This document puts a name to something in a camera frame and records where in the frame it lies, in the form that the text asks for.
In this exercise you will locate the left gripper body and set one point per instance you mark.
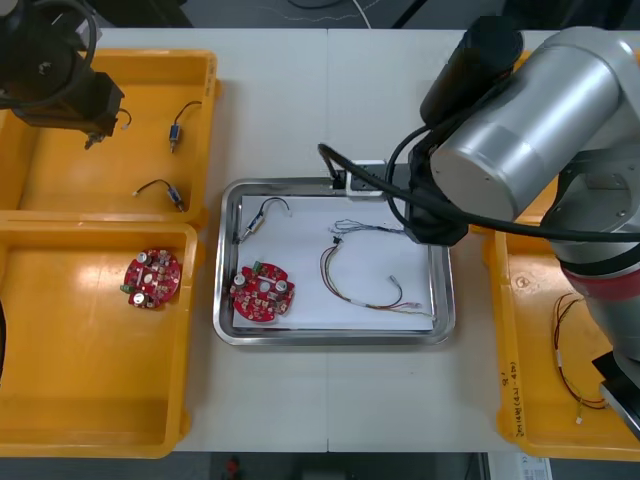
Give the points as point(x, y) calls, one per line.
point(85, 105)

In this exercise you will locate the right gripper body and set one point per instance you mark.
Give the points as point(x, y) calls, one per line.
point(435, 227)

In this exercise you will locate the white label solenoid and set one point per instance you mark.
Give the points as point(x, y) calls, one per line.
point(256, 222)

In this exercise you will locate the round red circuit board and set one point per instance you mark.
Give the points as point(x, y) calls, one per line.
point(260, 295)
point(150, 277)

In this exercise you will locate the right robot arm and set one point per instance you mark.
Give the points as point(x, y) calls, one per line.
point(550, 100)

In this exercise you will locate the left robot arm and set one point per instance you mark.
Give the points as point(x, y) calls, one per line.
point(40, 50)

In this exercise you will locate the yellow-orange plastic bin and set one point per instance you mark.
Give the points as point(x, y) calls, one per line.
point(75, 400)
point(525, 400)
point(524, 57)
point(150, 75)

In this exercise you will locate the blue label solenoid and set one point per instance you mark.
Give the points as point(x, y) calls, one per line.
point(174, 132)
point(173, 194)

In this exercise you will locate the white paper sheet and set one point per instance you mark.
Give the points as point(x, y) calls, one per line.
point(310, 300)

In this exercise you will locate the steel tray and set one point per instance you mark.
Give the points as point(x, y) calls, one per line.
point(225, 320)

